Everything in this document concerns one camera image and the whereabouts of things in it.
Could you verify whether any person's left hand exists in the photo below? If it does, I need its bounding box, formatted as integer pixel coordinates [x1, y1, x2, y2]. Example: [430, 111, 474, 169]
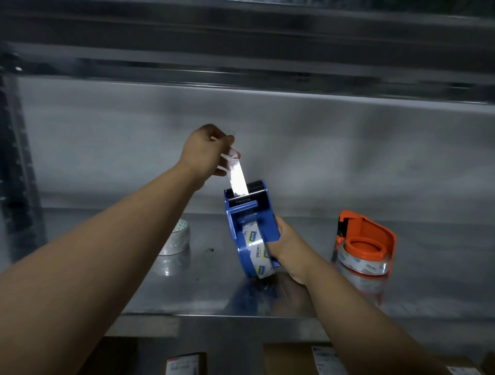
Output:
[177, 123, 241, 192]

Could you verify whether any person's right hand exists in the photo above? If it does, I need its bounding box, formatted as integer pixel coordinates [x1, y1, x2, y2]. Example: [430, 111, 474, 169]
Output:
[266, 215, 329, 286]

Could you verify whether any transparent tape roll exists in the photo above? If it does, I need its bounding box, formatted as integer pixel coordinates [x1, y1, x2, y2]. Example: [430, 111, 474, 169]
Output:
[337, 243, 389, 276]
[220, 148, 276, 280]

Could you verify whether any blue tape dispenser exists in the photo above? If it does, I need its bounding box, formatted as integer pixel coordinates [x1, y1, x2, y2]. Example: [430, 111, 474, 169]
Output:
[223, 180, 282, 279]

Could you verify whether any orange tape dispenser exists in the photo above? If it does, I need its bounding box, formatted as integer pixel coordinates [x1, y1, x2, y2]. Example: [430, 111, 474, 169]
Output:
[335, 210, 398, 277]

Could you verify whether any wrinkled white tape roll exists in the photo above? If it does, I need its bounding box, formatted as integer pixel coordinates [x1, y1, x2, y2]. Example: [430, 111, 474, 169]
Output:
[158, 219, 191, 257]

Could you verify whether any person's right forearm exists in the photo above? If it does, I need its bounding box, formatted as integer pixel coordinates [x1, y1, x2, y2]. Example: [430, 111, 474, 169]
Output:
[303, 266, 453, 375]

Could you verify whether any person's left forearm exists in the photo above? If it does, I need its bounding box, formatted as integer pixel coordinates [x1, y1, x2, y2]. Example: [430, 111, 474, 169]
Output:
[0, 164, 200, 375]

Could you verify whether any wide cardboard box handwritten label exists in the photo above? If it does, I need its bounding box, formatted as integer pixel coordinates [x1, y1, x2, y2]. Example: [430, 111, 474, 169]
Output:
[262, 343, 349, 375]

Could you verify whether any grey metal shelving rack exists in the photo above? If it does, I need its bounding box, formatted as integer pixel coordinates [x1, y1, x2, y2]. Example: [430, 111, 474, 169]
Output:
[0, 0, 495, 375]

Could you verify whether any narrow cardboard box handwritten label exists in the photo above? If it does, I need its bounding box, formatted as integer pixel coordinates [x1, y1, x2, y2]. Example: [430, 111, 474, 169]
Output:
[165, 352, 208, 375]

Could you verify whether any cardboard box printed label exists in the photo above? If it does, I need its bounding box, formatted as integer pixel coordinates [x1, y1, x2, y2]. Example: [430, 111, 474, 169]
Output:
[437, 353, 495, 375]

